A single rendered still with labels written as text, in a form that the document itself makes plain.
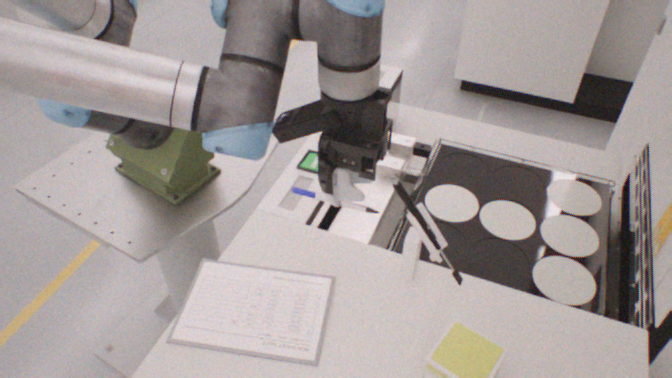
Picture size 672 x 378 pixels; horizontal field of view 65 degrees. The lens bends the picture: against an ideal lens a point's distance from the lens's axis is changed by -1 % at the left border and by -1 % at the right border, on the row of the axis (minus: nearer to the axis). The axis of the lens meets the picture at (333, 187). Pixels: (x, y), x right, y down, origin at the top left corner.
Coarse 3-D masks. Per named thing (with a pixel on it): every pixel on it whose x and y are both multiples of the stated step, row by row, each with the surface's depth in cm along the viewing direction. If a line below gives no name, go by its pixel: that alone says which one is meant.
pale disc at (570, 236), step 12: (552, 216) 98; (564, 216) 98; (552, 228) 96; (564, 228) 96; (576, 228) 96; (588, 228) 96; (552, 240) 94; (564, 240) 94; (576, 240) 94; (588, 240) 94; (564, 252) 92; (576, 252) 92; (588, 252) 92
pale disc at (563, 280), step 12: (540, 264) 90; (552, 264) 90; (564, 264) 90; (576, 264) 90; (540, 276) 88; (552, 276) 88; (564, 276) 88; (576, 276) 88; (588, 276) 88; (540, 288) 86; (552, 288) 86; (564, 288) 86; (576, 288) 86; (588, 288) 86; (564, 300) 84; (576, 300) 84; (588, 300) 84
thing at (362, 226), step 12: (396, 156) 114; (408, 156) 114; (408, 168) 115; (384, 180) 109; (372, 192) 106; (384, 192) 106; (396, 192) 109; (360, 204) 104; (372, 204) 103; (384, 204) 103; (348, 216) 101; (360, 216) 101; (372, 216) 101; (384, 216) 104; (336, 228) 99; (348, 228) 99; (360, 228) 99; (372, 228) 99; (360, 240) 97; (372, 240) 99
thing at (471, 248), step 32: (448, 160) 110; (480, 160) 110; (480, 192) 103; (512, 192) 103; (544, 192) 103; (608, 192) 103; (448, 224) 97; (480, 224) 97; (608, 224) 97; (448, 256) 91; (480, 256) 91; (512, 256) 91; (544, 256) 91; (512, 288) 86
